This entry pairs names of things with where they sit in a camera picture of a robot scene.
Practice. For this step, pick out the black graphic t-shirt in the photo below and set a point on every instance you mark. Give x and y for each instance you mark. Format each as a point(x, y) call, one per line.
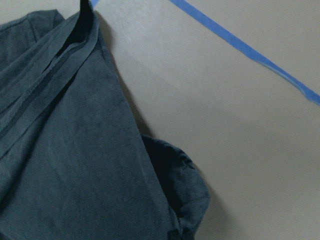
point(73, 163)

